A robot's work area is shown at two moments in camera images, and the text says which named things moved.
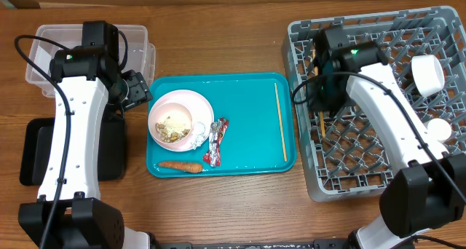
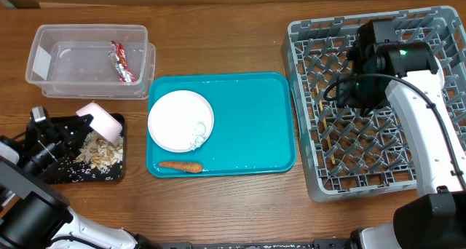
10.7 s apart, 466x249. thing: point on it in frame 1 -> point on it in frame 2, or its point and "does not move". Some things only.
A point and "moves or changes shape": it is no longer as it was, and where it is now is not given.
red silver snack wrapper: x=216 y=134 moves or changes shape
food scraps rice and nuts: x=170 y=132 -> x=99 y=153
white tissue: x=198 y=135 does not move
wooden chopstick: x=280 y=122 -> x=329 y=141
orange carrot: x=187 y=167 does not move
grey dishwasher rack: x=349 y=153 does not move
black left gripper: x=140 y=92 -> x=59 y=133
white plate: x=199 y=108 does not move
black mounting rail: x=318 y=244 does not move
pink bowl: x=170 y=122 -> x=103 y=122
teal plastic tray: x=261 y=110 does not move
